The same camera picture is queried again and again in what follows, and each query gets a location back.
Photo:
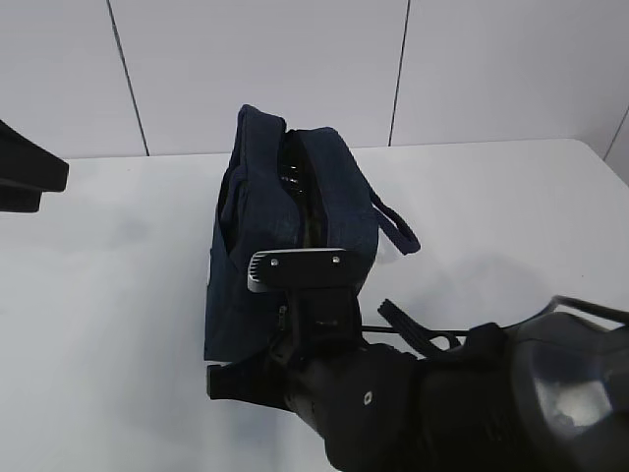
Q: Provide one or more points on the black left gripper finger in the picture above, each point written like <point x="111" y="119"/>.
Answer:
<point x="27" y="172"/>

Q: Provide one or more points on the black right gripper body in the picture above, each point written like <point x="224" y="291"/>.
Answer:
<point x="327" y="363"/>

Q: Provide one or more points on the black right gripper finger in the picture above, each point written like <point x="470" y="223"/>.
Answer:
<point x="255" y="380"/>

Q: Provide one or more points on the dark blue lunch bag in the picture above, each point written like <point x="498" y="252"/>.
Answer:
<point x="284" y="189"/>

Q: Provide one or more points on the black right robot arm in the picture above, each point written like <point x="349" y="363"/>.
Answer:
<point x="547" y="394"/>

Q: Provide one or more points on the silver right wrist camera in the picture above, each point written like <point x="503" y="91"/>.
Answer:
<point x="321" y="287"/>

